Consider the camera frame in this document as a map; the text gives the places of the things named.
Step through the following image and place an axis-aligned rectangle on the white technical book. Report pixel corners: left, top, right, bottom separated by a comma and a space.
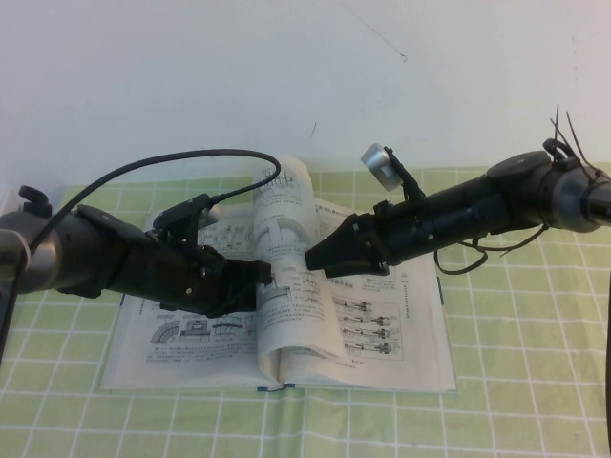
98, 153, 459, 395

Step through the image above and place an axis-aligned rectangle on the thin black looped cable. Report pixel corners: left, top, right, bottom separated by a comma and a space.
432, 222, 551, 277

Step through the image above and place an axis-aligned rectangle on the green white checked tablecloth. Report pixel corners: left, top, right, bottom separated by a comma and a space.
0, 161, 611, 458

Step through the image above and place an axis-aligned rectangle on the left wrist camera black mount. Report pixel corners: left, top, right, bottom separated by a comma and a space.
151, 192, 224, 245

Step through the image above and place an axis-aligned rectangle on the right wrist camera silver lens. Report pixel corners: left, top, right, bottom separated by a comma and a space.
360, 142, 427, 212

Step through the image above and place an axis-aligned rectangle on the thick black camera cable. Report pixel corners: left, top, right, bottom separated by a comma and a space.
0, 149, 283, 364

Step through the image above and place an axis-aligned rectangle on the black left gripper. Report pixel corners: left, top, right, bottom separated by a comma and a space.
137, 232, 274, 320

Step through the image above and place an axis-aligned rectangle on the black cable tie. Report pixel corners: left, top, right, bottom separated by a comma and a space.
548, 104, 591, 166
565, 111, 603, 178

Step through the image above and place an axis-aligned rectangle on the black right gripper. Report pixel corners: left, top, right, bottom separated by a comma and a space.
304, 198, 439, 280

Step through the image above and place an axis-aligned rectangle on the black cable clip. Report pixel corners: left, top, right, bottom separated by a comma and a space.
542, 136, 576, 161
17, 184, 53, 217

